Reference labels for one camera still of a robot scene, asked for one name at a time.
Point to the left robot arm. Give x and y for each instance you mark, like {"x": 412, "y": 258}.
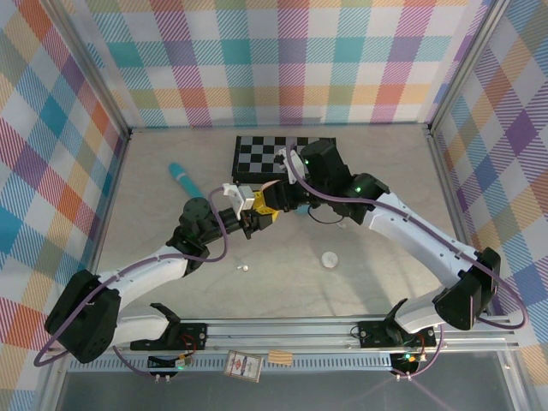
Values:
{"x": 81, "y": 317}

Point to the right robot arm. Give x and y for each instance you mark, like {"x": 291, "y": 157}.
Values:
{"x": 419, "y": 240}

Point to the black and white chessboard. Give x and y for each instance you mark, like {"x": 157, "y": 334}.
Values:
{"x": 257, "y": 156}

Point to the teal plastic tube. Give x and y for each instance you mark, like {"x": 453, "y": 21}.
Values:
{"x": 184, "y": 180}

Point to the small controller board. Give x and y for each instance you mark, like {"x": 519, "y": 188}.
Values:
{"x": 169, "y": 363}
{"x": 406, "y": 361}

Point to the small wooden block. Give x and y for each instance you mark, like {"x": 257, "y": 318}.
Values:
{"x": 279, "y": 356}

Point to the playing card box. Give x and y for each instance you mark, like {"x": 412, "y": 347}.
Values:
{"x": 243, "y": 365}

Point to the perforated metal strip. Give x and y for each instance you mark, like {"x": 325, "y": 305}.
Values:
{"x": 128, "y": 365}

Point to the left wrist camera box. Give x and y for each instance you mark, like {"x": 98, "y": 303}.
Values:
{"x": 242, "y": 199}

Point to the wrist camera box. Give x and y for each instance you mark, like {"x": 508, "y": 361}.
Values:
{"x": 291, "y": 167}
{"x": 242, "y": 199}

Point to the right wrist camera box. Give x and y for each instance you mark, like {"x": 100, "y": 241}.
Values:
{"x": 291, "y": 167}

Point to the aluminium side rail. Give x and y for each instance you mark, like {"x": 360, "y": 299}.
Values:
{"x": 451, "y": 192}
{"x": 112, "y": 188}

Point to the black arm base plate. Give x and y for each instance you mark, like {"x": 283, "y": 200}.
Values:
{"x": 377, "y": 336}
{"x": 188, "y": 336}

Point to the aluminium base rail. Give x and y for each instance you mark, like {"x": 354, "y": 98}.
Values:
{"x": 278, "y": 331}

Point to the aluminium frame post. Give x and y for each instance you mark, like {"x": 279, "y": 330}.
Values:
{"x": 96, "y": 73}
{"x": 464, "y": 68}

